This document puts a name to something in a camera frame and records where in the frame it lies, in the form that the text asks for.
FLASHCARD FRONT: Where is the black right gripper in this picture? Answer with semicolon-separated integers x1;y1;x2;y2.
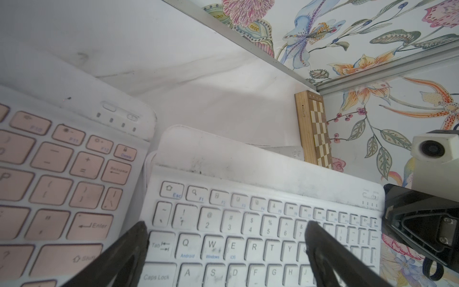
382;184;459;273

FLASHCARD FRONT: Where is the white keyboard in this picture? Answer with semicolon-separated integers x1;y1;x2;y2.
139;126;384;287

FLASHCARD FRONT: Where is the pink keyboard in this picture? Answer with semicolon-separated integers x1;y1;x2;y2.
1;35;157;287

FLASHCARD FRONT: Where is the wooden chessboard box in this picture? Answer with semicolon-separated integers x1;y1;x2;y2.
295;91;333;169

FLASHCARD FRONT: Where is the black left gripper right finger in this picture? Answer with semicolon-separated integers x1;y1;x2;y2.
305;221;391;287

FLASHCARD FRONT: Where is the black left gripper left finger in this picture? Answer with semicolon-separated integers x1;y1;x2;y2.
64;221;149;287

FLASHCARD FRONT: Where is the yellow keyboard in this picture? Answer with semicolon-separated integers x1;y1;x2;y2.
250;143;304;161

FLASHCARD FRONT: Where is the aluminium frame post right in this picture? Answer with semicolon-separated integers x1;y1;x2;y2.
316;41;459;96

